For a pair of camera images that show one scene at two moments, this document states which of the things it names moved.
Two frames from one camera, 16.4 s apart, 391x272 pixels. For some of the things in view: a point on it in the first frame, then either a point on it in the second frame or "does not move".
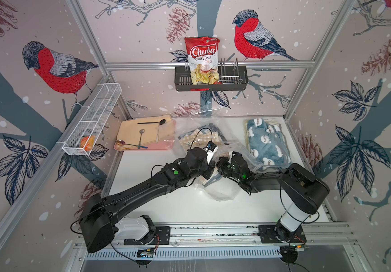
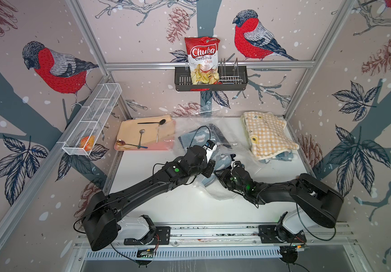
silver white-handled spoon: [157, 134] does not move
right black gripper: [222, 162] → [222, 177]
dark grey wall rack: [230, 77] does not move
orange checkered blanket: [199, 137] → [268, 134]
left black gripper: [210, 169] does not move
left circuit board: [145, 253] does not move
